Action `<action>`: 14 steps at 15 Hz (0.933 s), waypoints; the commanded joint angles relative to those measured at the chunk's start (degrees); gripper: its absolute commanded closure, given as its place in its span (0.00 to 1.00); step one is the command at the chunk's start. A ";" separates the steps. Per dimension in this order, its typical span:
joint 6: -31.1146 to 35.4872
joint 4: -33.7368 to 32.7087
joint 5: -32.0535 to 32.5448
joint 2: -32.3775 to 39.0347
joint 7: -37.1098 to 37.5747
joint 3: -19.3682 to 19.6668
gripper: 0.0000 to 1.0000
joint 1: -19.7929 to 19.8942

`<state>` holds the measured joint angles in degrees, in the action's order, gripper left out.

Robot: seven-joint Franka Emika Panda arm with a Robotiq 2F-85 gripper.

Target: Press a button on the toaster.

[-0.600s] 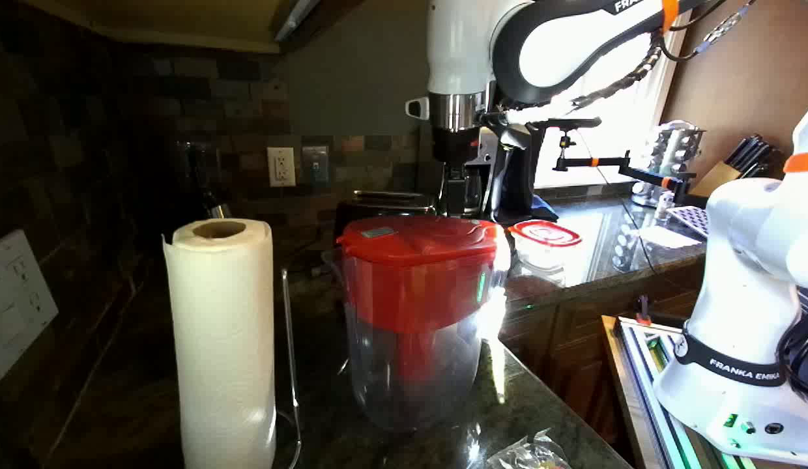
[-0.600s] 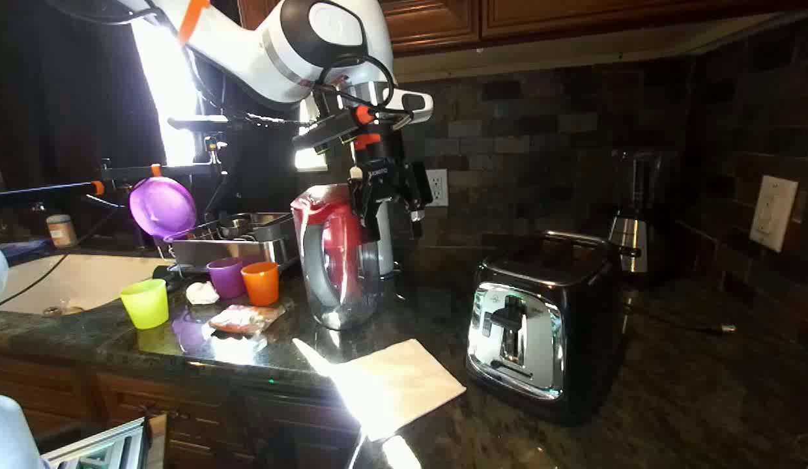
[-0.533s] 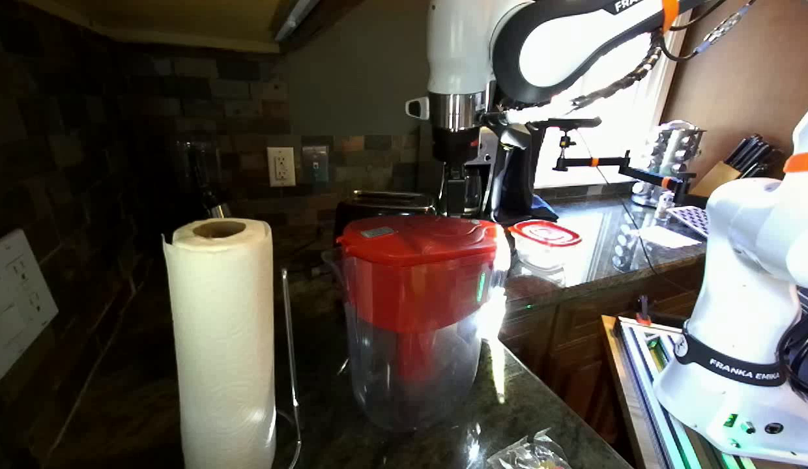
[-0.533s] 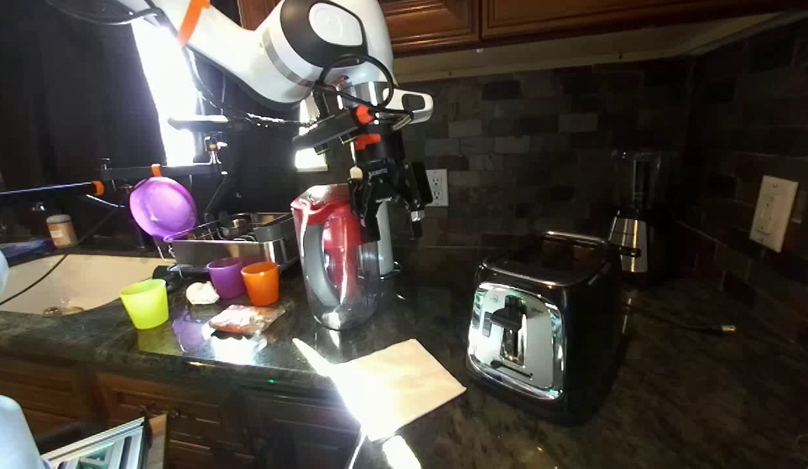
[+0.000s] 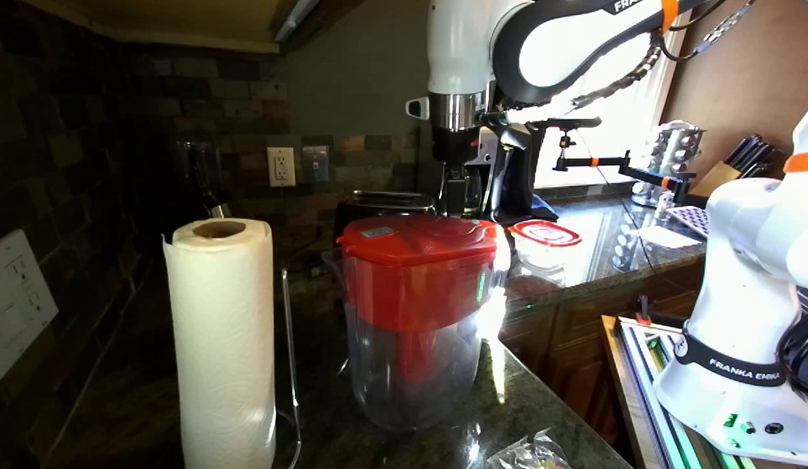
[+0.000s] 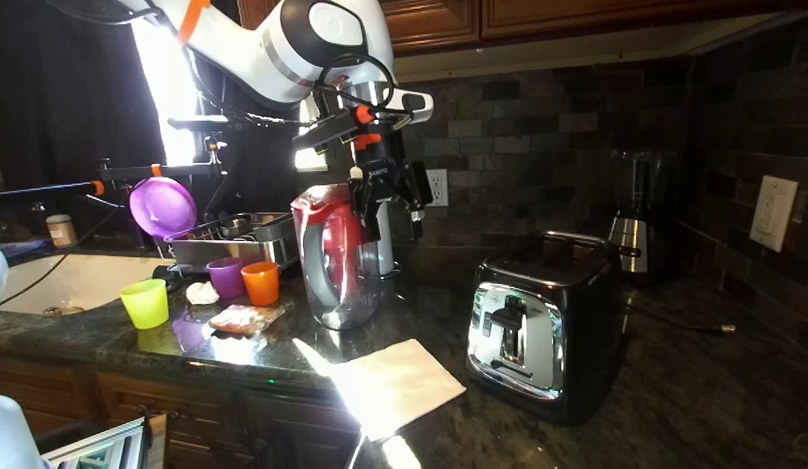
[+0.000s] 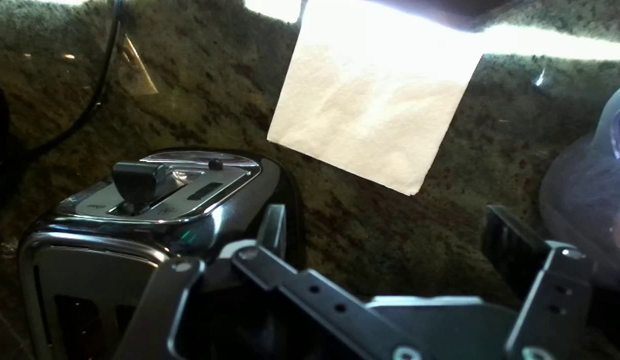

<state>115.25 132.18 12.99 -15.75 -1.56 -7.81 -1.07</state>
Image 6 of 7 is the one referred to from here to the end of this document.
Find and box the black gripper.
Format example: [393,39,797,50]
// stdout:
[348,138,411,248]

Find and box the black chrome toaster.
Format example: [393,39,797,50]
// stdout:
[463,230,631,427]

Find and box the red and silver pitcher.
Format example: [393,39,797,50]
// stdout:
[286,179,398,333]

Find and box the orange plastic cup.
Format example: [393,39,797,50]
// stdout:
[239,258,284,308]

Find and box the metal dish rack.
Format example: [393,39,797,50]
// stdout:
[167,209,299,271]

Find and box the purple plastic cup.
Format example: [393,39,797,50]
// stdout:
[204,256,247,304]

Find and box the clear snack packet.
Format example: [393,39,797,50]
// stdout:
[206,303,290,340]

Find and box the white paper sheet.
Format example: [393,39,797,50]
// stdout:
[292,336,468,443]

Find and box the small white lump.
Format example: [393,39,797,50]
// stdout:
[183,278,222,308]

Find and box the purple plastic plate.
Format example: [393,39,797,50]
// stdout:
[128,175,201,246]

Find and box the wooden upper cabinet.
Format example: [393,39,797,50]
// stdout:
[235,0,808,57]

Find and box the wooden cabinet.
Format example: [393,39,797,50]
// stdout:
[235,0,808,57]
[0,347,361,469]

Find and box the green plastic cup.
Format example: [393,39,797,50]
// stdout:
[116,277,172,333]

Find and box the wooden lower cabinet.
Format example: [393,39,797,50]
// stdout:
[0,347,361,469]

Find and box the black coffee maker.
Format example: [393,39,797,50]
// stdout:
[605,148,675,278]

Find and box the small jar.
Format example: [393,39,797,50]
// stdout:
[43,212,81,252]

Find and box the dark curtain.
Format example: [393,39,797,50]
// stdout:
[0,0,167,190]

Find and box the black bar with orange clamps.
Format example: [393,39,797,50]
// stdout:
[0,162,230,204]

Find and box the white wall outlet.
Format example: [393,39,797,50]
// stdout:
[425,166,450,209]

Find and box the black power cable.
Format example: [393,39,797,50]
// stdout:
[625,297,738,340]

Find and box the aluminium frame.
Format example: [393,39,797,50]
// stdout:
[37,414,150,469]

